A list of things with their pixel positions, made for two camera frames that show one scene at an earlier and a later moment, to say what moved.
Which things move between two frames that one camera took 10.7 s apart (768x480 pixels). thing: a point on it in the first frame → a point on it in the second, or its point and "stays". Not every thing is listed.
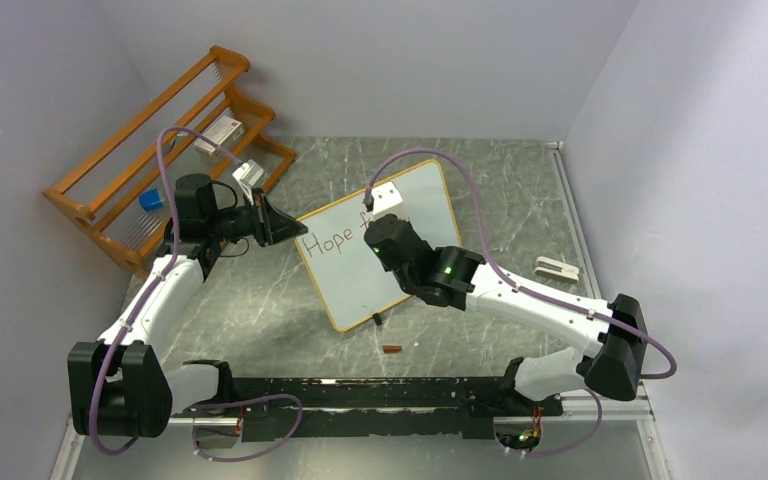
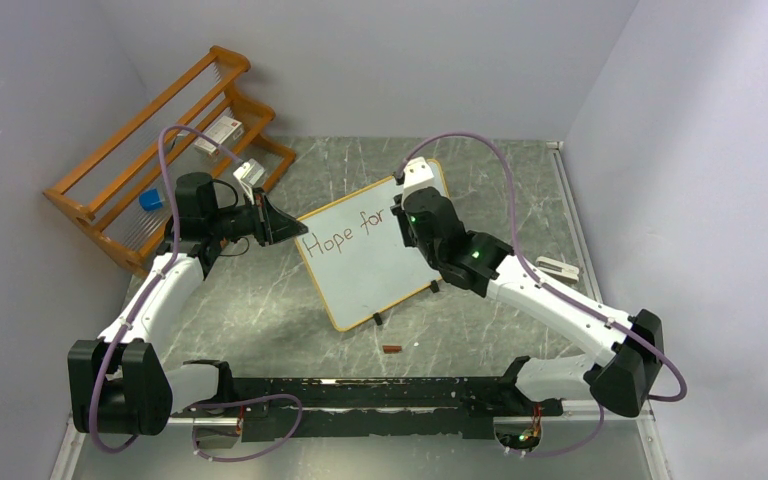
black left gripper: x=266 y=231 stays
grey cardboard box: x=226 y=132 stays
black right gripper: x=386 y=269 → x=398 y=210
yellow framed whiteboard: x=349 y=279 stays
